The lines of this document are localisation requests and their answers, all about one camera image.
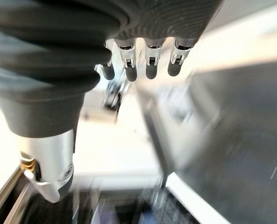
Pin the light wooden cabinet edge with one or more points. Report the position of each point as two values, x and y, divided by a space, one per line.
5 193

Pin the dishwasher with dark open door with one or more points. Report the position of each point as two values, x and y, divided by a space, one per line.
241 140

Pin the robot leg, silver and black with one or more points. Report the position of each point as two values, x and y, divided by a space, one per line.
112 95

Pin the dishwasher rack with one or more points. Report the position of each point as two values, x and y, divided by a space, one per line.
129 207

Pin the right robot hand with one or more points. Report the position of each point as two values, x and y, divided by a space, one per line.
58 46

